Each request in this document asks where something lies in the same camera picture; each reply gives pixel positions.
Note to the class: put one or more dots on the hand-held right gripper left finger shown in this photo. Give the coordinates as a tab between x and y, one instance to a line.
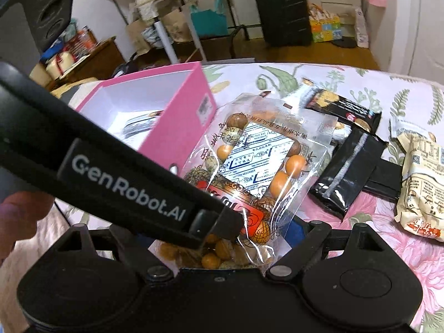
145	261

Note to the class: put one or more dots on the floral bedsheet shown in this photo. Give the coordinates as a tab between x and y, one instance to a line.
277	76

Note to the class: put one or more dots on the clear bag of nuts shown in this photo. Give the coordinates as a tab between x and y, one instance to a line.
256	166

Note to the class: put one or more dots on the black flat pouch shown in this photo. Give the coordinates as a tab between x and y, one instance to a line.
385	177

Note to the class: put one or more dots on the beige snack packet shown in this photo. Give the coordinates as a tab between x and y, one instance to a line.
421	187

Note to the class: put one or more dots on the brown cardboard box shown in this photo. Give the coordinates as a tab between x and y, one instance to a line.
138	36

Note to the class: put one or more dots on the teal shopping bag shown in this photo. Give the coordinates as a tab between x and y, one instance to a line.
208	19

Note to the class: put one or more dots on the black cookie print snack packet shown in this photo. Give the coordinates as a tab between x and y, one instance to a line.
343	105

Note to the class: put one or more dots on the white plastic packet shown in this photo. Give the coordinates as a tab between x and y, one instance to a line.
361	27

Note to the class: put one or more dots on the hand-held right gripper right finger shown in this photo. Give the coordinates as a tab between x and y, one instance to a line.
297	233

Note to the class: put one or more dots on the pink cardboard box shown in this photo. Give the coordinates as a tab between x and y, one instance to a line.
173	111

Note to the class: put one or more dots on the black suitcase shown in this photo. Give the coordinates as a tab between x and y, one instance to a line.
281	10

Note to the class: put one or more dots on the colourful cardboard box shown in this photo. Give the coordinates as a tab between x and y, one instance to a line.
324	27

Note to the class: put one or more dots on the glossy black snack packet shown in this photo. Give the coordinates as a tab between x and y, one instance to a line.
350	170

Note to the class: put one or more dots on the dark round floor disc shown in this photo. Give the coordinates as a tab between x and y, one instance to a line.
344	43

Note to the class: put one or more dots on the person's left hand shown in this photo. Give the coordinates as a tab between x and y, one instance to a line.
24	210

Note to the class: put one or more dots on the white door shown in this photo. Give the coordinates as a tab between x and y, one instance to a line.
412	24

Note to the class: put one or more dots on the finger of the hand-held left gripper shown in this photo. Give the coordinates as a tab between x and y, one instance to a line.
216	227

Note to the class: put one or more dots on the wooden cabinet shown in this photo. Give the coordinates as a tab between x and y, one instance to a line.
93	62

